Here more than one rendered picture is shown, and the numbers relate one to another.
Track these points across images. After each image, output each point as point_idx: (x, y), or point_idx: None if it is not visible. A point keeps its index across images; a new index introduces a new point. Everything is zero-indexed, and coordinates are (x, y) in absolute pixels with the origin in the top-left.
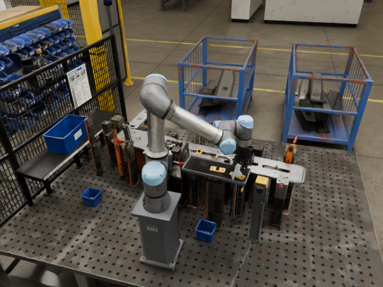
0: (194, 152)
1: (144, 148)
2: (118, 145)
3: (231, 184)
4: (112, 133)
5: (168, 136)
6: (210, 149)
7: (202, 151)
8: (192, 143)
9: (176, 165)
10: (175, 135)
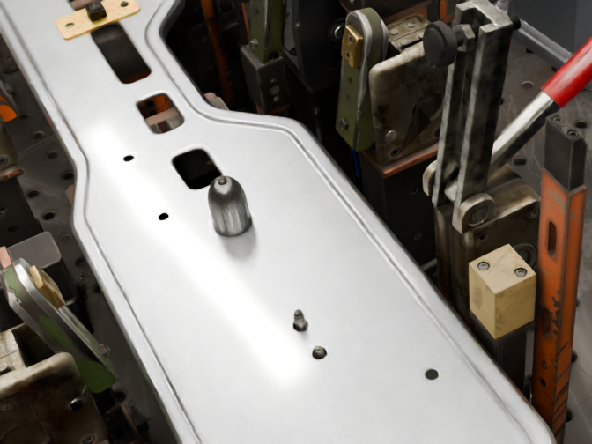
0: (125, 21)
1: (358, 196)
2: (536, 302)
3: (37, 141)
4: (580, 223)
5: (97, 228)
6: (28, 6)
7: (77, 13)
8: (50, 89)
9: (285, 37)
10: (29, 239)
